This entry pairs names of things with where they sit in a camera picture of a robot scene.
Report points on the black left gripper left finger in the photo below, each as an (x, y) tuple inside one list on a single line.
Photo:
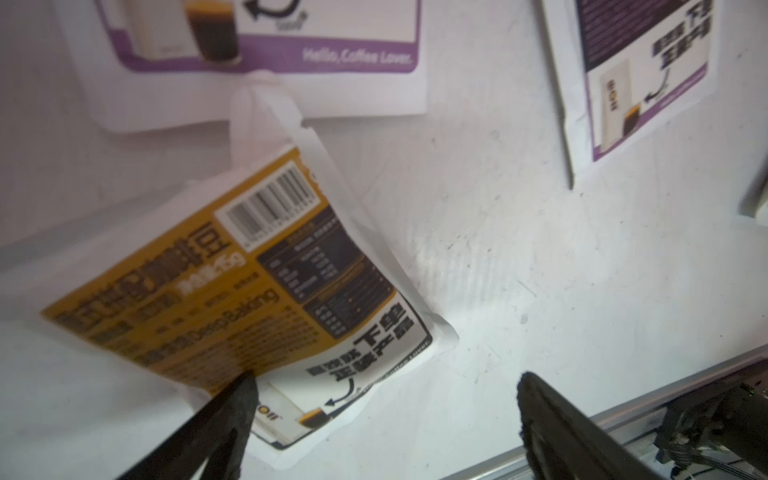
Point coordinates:
[(212, 442)]

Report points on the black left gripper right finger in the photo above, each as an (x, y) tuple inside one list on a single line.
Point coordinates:
[(562, 443)]

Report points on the purple coffee bag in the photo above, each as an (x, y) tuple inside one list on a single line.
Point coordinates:
[(623, 68), (154, 65)]

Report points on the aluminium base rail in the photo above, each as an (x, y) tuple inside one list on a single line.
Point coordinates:
[(627, 423)]

